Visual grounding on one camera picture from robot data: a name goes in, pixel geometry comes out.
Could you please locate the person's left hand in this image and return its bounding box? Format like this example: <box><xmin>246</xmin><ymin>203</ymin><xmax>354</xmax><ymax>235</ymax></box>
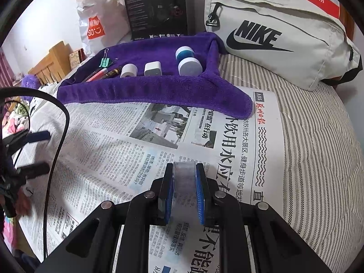
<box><xmin>14</xmin><ymin>189</ymin><xmax>32</xmax><ymax>217</ymax></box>

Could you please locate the white charger plug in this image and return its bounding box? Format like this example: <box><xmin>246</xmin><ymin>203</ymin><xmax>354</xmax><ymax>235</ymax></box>
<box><xmin>144</xmin><ymin>61</ymin><xmax>162</xmax><ymax>77</ymax></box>

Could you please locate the white plastic shopping bag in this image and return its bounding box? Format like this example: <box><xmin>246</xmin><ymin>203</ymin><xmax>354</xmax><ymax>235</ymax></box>
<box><xmin>75</xmin><ymin>0</ymin><xmax>133</xmax><ymax>57</ymax></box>

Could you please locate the pink patterned curtain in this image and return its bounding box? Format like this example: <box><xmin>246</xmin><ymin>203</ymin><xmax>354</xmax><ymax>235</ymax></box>
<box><xmin>0</xmin><ymin>45</ymin><xmax>16</xmax><ymax>87</ymax></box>

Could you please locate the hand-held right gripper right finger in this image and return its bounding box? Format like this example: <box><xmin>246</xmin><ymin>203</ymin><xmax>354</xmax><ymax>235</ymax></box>
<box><xmin>196</xmin><ymin>163</ymin><xmax>333</xmax><ymax>273</ymax></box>

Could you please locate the green binder clip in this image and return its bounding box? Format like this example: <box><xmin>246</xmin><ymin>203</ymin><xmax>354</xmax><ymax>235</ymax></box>
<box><xmin>98</xmin><ymin>48</ymin><xmax>111</xmax><ymax>68</ymax></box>

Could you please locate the brown wooden frame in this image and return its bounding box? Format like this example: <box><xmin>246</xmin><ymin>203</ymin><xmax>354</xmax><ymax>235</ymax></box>
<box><xmin>340</xmin><ymin>6</ymin><xmax>359</xmax><ymax>43</ymax></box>

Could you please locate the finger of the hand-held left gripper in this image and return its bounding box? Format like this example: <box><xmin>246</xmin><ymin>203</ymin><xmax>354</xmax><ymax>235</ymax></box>
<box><xmin>15</xmin><ymin>163</ymin><xmax>51</xmax><ymax>178</ymax></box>
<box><xmin>25</xmin><ymin>130</ymin><xmax>52</xmax><ymax>143</ymax></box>

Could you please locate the blue and white bottle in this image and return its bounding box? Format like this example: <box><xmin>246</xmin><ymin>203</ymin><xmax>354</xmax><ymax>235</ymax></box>
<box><xmin>175</xmin><ymin>46</ymin><xmax>204</xmax><ymax>76</ymax></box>

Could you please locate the white tape roll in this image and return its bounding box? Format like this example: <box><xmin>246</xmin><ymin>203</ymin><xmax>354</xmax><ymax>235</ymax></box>
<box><xmin>119</xmin><ymin>63</ymin><xmax>139</xmax><ymax>78</ymax></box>

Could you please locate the purple towel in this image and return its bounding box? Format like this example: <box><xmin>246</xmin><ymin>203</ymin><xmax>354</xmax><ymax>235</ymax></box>
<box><xmin>57</xmin><ymin>32</ymin><xmax>253</xmax><ymax>120</ymax></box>

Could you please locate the floral printed bedding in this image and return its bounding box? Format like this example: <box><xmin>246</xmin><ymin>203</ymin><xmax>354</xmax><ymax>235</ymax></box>
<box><xmin>0</xmin><ymin>97</ymin><xmax>37</xmax><ymax>137</ymax></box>

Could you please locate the black headset box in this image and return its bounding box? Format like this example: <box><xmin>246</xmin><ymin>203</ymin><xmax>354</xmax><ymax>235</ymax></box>
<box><xmin>122</xmin><ymin>0</ymin><xmax>189</xmax><ymax>42</ymax></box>

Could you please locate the wooden headboard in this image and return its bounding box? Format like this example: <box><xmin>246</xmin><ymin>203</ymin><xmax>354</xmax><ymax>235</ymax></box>
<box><xmin>28</xmin><ymin>41</ymin><xmax>74</xmax><ymax>85</ymax></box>

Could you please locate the grey waist bag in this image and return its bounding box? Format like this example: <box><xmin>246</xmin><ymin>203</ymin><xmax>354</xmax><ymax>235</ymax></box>
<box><xmin>204</xmin><ymin>0</ymin><xmax>364</xmax><ymax>92</ymax></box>

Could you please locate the pink marker pen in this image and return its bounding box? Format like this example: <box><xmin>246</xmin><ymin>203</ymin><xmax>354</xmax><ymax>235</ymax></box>
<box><xmin>85</xmin><ymin>68</ymin><xmax>109</xmax><ymax>82</ymax></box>

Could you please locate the purple plush toy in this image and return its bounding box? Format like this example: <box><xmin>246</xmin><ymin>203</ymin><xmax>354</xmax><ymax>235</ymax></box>
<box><xmin>20</xmin><ymin>74</ymin><xmax>41</xmax><ymax>101</ymax></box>

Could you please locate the patterned cardboard box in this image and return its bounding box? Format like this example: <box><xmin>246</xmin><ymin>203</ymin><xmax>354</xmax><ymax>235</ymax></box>
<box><xmin>69</xmin><ymin>49</ymin><xmax>85</xmax><ymax>69</ymax></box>

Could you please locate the newspaper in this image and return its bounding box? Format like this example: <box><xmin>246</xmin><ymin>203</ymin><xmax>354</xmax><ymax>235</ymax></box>
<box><xmin>15</xmin><ymin>85</ymin><xmax>285</xmax><ymax>273</ymax></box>

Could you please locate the black lighter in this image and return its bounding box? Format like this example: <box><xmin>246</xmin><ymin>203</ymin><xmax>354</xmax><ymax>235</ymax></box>
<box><xmin>81</xmin><ymin>70</ymin><xmax>101</xmax><ymax>83</ymax></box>

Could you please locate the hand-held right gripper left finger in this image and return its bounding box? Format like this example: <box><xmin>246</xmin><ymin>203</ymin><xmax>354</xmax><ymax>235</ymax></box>
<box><xmin>34</xmin><ymin>163</ymin><xmax>174</xmax><ymax>273</ymax></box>

